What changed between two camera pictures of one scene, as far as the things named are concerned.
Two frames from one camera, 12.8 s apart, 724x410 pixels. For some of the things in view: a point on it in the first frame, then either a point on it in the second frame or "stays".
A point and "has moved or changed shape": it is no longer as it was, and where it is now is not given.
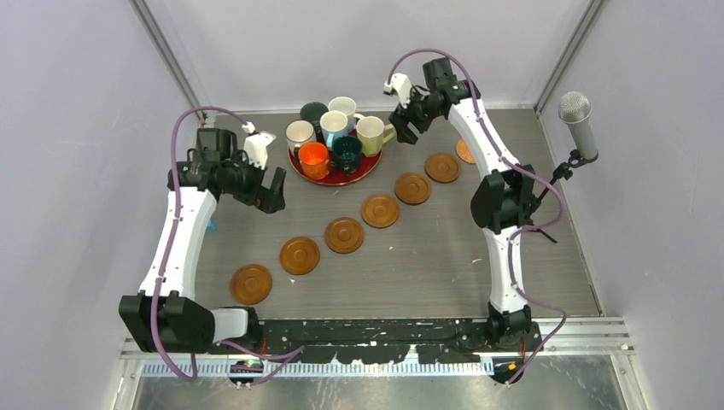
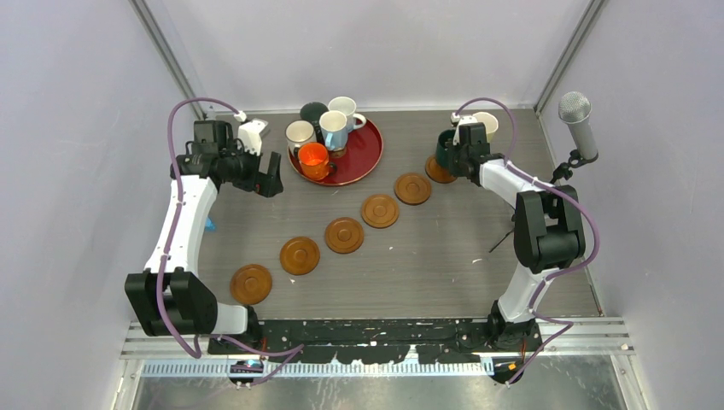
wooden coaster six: (442, 168) stays
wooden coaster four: (300, 256) stays
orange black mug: (314, 159) stays
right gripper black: (399, 120) -> (457, 170)
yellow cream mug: (372, 133) has moved or changed shape
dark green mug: (347, 154) -> (444, 147)
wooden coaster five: (251, 284) stays
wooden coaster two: (379, 211) stays
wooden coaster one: (411, 189) stays
